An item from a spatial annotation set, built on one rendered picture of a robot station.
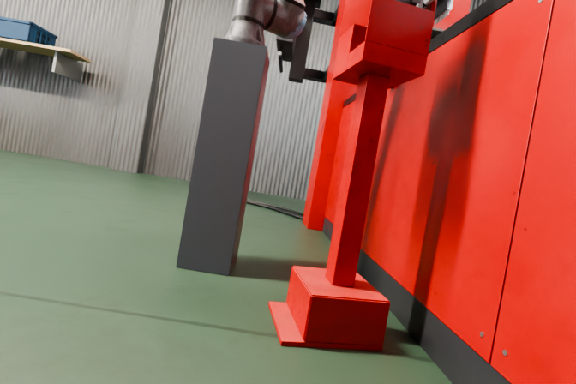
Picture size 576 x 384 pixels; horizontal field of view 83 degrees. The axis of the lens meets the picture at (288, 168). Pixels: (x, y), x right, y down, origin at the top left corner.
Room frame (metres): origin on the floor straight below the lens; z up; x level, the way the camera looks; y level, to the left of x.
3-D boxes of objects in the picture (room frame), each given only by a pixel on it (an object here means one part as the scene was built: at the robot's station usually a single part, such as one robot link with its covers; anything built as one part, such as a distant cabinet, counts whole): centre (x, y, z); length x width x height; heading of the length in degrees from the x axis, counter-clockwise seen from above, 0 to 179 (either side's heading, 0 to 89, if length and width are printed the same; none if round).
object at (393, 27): (0.85, -0.18, 0.75); 0.20 x 0.16 x 0.18; 12
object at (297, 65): (2.54, 0.08, 1.52); 0.51 x 0.25 x 0.85; 0
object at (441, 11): (1.32, -0.51, 1.13); 0.10 x 0.02 x 0.10; 5
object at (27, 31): (3.58, 3.15, 1.31); 0.54 x 0.40 x 0.21; 91
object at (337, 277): (0.85, -0.18, 0.39); 0.06 x 0.06 x 0.54; 12
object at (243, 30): (1.17, 0.23, 0.82); 0.15 x 0.15 x 0.10
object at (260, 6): (1.17, 0.22, 0.94); 0.13 x 0.12 x 0.14; 122
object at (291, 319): (0.84, -0.15, 0.06); 0.25 x 0.20 x 0.12; 102
